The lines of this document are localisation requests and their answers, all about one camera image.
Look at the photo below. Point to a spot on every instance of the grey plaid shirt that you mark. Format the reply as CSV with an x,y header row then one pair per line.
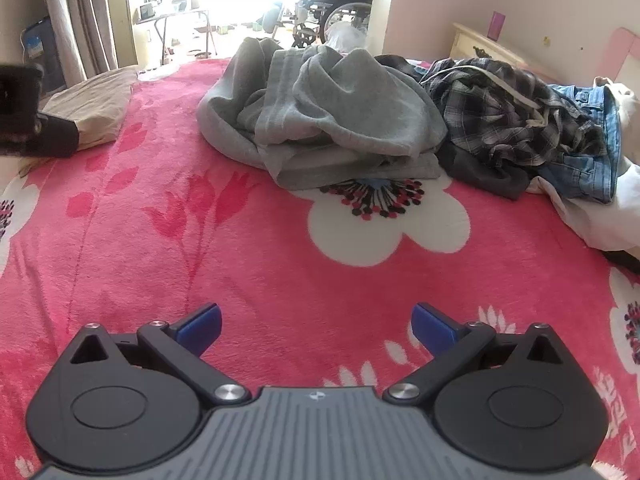
x,y
500,105

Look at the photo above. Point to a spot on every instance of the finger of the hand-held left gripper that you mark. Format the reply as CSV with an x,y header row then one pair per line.
x,y
57,137

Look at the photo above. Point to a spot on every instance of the pink floral blanket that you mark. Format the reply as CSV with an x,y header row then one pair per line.
x,y
200,260

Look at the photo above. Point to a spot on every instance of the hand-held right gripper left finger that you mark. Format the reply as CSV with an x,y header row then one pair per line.
x,y
202,330

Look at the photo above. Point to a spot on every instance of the blue jeans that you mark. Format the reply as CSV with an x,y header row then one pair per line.
x,y
595,175

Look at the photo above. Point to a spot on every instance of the black wheelchair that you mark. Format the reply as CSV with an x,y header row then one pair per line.
x,y
330,0

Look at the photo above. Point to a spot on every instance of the purple card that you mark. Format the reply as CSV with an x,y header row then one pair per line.
x,y
496,25

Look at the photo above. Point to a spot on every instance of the cream nightstand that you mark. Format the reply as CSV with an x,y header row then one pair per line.
x,y
480,50

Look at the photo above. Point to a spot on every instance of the pink headboard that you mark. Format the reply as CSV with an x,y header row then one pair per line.
x,y
625,55

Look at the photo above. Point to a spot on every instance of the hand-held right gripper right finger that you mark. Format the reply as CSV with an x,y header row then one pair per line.
x,y
432,330

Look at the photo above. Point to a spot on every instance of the grey curtain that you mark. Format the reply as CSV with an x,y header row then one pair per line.
x,y
80,15

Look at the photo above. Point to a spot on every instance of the clear plastic bag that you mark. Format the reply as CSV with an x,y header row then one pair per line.
x,y
345,37

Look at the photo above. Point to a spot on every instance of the folding table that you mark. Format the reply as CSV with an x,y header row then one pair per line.
x,y
170,17

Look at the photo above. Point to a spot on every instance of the grey sweatshirt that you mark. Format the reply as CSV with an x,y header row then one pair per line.
x,y
340,105

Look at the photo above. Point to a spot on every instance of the folded beige pants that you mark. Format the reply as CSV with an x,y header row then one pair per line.
x,y
95,105

